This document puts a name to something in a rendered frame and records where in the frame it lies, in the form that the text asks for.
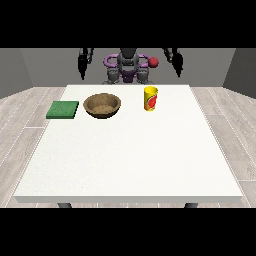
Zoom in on yellow cup with melon print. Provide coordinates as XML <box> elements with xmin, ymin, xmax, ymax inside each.
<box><xmin>143</xmin><ymin>85</ymin><xmax>159</xmax><ymax>113</ymax></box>

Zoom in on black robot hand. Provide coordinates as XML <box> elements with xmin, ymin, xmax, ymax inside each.
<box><xmin>77</xmin><ymin>48</ymin><xmax>95</xmax><ymax>81</ymax></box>
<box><xmin>162</xmin><ymin>48</ymin><xmax>184</xmax><ymax>79</ymax></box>

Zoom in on green square pad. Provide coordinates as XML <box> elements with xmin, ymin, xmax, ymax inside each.
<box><xmin>45</xmin><ymin>100</ymin><xmax>80</xmax><ymax>120</ymax></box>

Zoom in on grey robot trunk purple rings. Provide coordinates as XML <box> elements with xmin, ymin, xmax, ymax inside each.
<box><xmin>102</xmin><ymin>48</ymin><xmax>155</xmax><ymax>85</ymax></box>

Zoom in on brown wooden bowl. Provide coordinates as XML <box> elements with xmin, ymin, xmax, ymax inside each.
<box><xmin>82</xmin><ymin>92</ymin><xmax>122</xmax><ymax>120</ymax></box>

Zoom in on small red ball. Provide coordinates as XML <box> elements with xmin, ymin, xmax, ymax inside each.
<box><xmin>148</xmin><ymin>57</ymin><xmax>160</xmax><ymax>68</ymax></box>

